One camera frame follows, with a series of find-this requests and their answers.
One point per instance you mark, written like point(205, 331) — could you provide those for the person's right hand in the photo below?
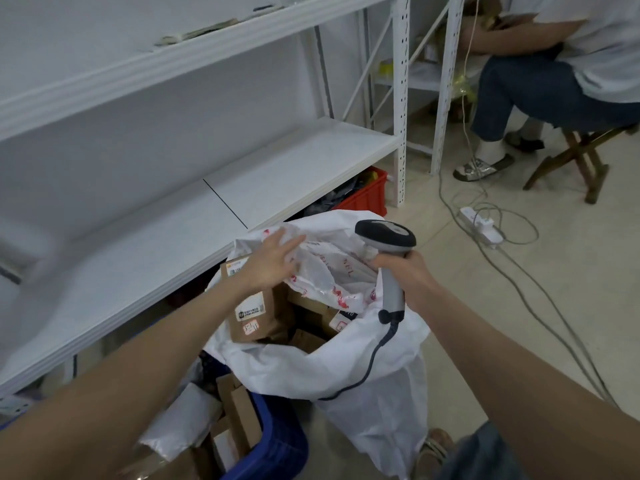
point(412, 279)

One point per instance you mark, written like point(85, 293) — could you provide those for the person's left hand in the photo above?
point(270, 267)

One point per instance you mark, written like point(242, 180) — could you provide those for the tall brown box handwritten sticker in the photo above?
point(255, 314)

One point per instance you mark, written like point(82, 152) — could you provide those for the white red-print mailer bag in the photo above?
point(330, 274)

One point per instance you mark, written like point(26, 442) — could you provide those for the brown box red-outlined sticker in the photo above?
point(337, 322)

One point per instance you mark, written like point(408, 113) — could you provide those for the white woven sack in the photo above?
point(390, 419)

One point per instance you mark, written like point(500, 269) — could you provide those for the pile of parcels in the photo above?
point(245, 414)

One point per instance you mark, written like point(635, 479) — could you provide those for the blue plastic crate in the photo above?
point(280, 444)

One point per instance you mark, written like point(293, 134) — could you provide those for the person's right forearm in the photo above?
point(525, 394)

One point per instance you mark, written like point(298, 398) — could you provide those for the person's left forearm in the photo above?
point(115, 384)

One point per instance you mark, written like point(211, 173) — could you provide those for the person's sandal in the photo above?
point(432, 452)

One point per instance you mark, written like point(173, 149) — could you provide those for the white power strip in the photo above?
point(470, 214)

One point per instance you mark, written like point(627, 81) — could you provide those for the white power adapter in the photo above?
point(487, 227)

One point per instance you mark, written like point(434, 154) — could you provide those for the red plastic crate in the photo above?
point(367, 199)

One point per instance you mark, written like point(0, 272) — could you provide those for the yellow packet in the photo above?
point(371, 177)

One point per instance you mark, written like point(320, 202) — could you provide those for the white metal shelf rack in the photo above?
point(446, 94)
point(150, 254)

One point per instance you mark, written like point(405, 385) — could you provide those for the wooden chair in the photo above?
point(582, 154)

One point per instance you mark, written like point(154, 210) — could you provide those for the yellow item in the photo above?
point(386, 68)

